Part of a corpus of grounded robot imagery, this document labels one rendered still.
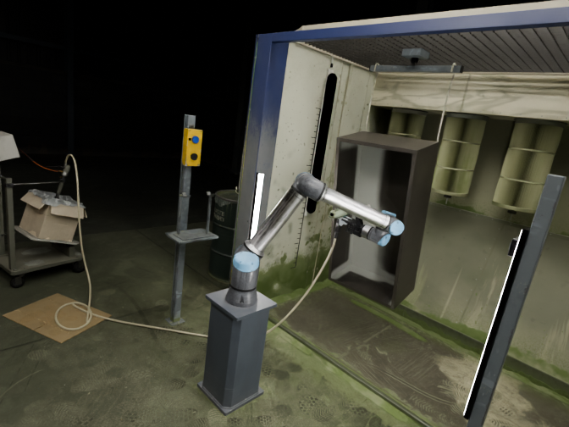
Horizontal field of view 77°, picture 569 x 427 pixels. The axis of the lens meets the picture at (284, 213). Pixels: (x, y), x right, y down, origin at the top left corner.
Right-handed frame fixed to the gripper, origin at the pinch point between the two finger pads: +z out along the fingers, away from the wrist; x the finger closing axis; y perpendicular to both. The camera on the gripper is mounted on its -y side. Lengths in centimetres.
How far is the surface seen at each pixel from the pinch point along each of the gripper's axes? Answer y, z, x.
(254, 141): -30, 85, -8
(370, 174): -22, 14, 55
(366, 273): 63, -4, 64
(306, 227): 49, 66, 61
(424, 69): -104, -6, 50
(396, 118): -65, 45, 141
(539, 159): -60, -82, 134
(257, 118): -47, 86, -8
